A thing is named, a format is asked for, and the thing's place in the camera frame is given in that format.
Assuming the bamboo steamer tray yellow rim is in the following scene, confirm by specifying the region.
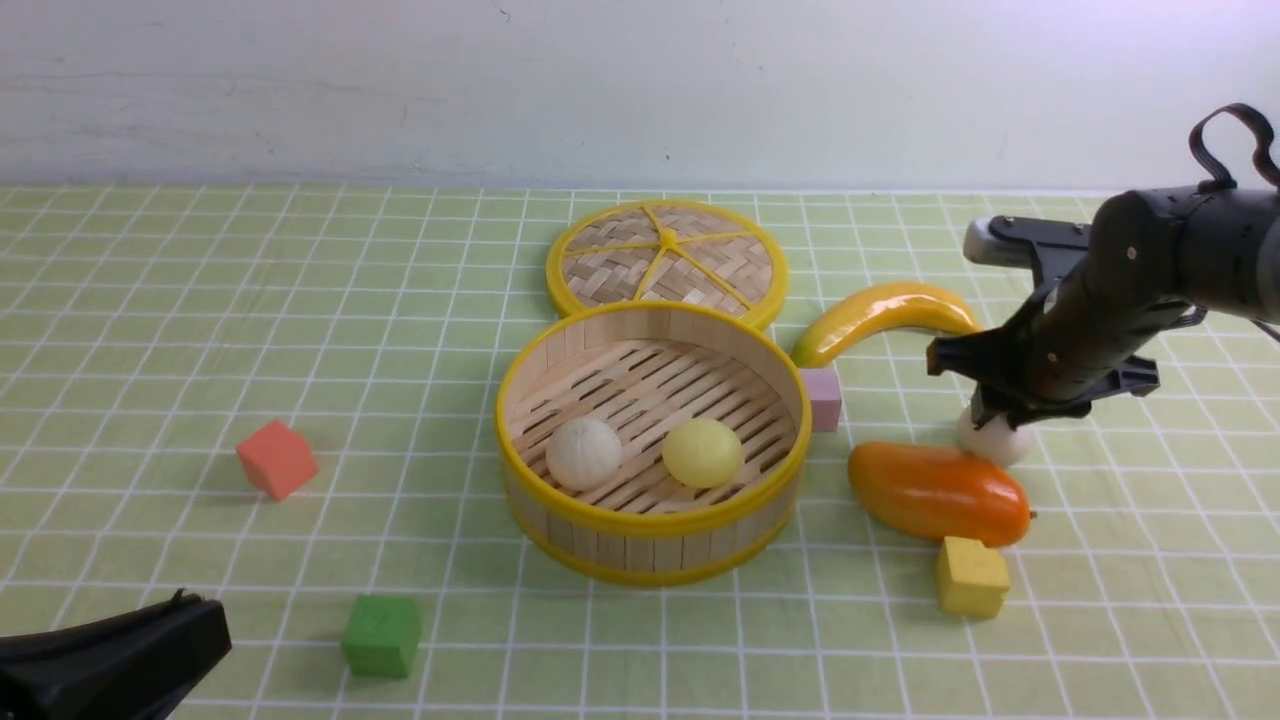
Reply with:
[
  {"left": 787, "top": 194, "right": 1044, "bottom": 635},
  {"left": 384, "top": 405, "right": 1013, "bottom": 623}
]
[{"left": 494, "top": 301, "right": 813, "bottom": 587}]

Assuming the yellow toy banana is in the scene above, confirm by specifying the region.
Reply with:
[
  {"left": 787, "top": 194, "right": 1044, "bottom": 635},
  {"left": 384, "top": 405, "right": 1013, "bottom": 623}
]
[{"left": 790, "top": 281, "right": 983, "bottom": 368}]

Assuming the red foam cube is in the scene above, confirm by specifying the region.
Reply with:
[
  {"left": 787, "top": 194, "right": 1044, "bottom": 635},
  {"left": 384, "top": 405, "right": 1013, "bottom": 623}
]
[{"left": 236, "top": 419, "right": 320, "bottom": 502}]

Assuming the pink foam cube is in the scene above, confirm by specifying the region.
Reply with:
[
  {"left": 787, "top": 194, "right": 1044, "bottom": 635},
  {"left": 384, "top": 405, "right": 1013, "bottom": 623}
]
[{"left": 799, "top": 366, "right": 844, "bottom": 433}]

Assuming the green foam cube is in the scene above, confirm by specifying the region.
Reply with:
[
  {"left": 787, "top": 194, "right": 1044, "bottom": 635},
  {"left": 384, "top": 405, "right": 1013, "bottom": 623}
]
[{"left": 340, "top": 594, "right": 422, "bottom": 679}]

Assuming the woven bamboo steamer lid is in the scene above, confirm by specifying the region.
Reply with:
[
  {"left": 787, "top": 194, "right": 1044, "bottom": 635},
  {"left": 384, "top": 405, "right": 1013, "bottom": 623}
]
[{"left": 545, "top": 199, "right": 788, "bottom": 329}]

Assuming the orange toy mango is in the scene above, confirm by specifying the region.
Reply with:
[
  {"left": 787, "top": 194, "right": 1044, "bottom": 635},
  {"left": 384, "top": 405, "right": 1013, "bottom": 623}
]
[{"left": 847, "top": 441, "right": 1037, "bottom": 548}]

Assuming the yellow foam cube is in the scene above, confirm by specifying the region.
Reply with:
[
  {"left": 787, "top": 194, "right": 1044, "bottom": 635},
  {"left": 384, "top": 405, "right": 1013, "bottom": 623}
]
[{"left": 934, "top": 536, "right": 1011, "bottom": 619}]

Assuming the black looped cable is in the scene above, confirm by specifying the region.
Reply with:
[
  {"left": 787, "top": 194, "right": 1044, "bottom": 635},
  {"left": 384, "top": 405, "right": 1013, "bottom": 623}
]
[{"left": 1188, "top": 102, "right": 1280, "bottom": 191}]

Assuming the yellow bun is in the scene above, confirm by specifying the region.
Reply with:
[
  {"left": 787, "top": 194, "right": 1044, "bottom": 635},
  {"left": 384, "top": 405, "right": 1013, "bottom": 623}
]
[{"left": 660, "top": 416, "right": 745, "bottom": 489}]

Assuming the white bun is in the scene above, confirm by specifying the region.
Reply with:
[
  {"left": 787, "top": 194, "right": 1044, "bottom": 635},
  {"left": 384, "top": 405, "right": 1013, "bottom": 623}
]
[
  {"left": 545, "top": 416, "right": 623, "bottom": 492},
  {"left": 956, "top": 406, "right": 1036, "bottom": 468}
]

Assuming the green checkered tablecloth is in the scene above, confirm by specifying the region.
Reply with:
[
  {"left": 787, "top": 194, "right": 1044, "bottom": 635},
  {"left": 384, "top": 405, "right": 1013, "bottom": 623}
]
[{"left": 1, "top": 184, "right": 1279, "bottom": 719}]

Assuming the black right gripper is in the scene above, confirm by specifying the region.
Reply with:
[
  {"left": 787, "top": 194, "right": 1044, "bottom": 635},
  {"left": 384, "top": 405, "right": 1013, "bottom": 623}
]
[{"left": 925, "top": 191, "right": 1210, "bottom": 429}]

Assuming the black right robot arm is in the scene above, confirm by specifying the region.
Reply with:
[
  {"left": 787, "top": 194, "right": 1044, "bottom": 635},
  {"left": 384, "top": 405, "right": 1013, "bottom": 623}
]
[{"left": 925, "top": 187, "right": 1279, "bottom": 428}]

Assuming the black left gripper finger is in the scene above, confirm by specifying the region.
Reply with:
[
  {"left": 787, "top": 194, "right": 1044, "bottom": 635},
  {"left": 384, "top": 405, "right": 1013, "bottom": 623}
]
[{"left": 1, "top": 589, "right": 232, "bottom": 719}]

